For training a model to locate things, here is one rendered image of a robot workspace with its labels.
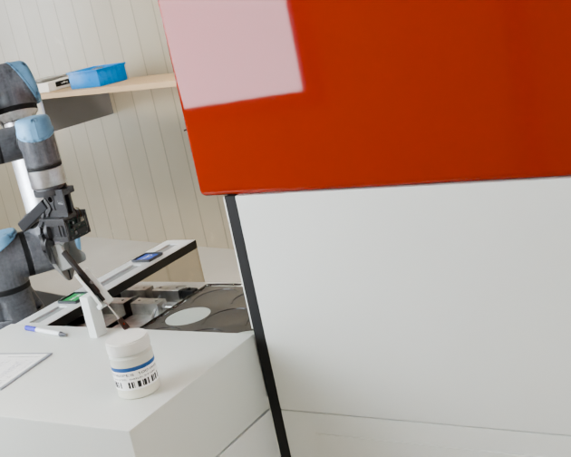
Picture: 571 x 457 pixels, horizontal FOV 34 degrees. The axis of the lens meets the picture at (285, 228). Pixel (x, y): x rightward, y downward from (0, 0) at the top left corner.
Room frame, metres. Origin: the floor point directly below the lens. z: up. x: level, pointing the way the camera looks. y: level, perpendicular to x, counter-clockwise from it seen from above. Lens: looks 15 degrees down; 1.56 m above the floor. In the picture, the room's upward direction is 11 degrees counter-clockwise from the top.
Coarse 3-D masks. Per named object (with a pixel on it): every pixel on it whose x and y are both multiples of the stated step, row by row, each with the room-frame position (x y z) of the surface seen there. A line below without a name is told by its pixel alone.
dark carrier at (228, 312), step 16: (208, 288) 2.08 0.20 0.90; (224, 288) 2.06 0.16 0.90; (240, 288) 2.04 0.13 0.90; (192, 304) 2.00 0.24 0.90; (208, 304) 1.98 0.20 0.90; (224, 304) 1.95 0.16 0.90; (240, 304) 1.93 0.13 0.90; (160, 320) 1.93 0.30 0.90; (208, 320) 1.87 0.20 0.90; (224, 320) 1.85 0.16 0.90; (240, 320) 1.83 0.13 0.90
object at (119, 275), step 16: (176, 240) 2.35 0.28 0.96; (192, 240) 2.32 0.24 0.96; (160, 256) 2.23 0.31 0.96; (112, 272) 2.17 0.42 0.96; (128, 272) 2.14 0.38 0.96; (80, 288) 2.09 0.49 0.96; (64, 304) 1.99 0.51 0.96; (80, 304) 1.97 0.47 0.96; (32, 320) 1.92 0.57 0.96; (48, 320) 1.90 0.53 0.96
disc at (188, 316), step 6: (180, 312) 1.96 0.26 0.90; (186, 312) 1.95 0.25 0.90; (192, 312) 1.94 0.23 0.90; (198, 312) 1.94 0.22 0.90; (204, 312) 1.93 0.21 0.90; (168, 318) 1.93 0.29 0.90; (174, 318) 1.93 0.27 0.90; (180, 318) 1.92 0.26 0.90; (186, 318) 1.91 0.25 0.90; (192, 318) 1.90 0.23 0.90; (198, 318) 1.89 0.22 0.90; (168, 324) 1.90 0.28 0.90; (174, 324) 1.89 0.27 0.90; (180, 324) 1.88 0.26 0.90; (186, 324) 1.88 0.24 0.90
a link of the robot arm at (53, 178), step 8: (56, 168) 1.98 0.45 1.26; (32, 176) 1.98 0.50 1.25; (40, 176) 1.97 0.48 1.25; (48, 176) 1.97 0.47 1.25; (56, 176) 1.98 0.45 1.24; (64, 176) 2.01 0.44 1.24; (32, 184) 1.98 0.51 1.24; (40, 184) 1.97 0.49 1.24; (48, 184) 1.97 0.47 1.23; (56, 184) 1.98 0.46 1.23
